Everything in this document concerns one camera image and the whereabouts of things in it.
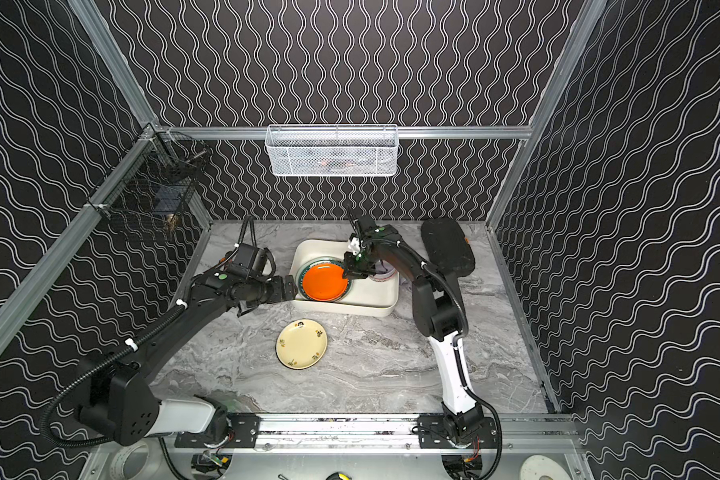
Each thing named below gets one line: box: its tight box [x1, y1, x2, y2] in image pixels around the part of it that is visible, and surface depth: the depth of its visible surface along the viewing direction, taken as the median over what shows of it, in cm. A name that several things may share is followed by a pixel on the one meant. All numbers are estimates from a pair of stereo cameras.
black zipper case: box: [421, 218, 476, 277], surface depth 111 cm
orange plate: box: [302, 263, 348, 301], surface depth 100 cm
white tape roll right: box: [520, 454, 572, 480], surface depth 71 cm
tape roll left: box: [110, 443, 149, 480], surface depth 70 cm
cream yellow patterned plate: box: [275, 318, 328, 371], surface depth 90 cm
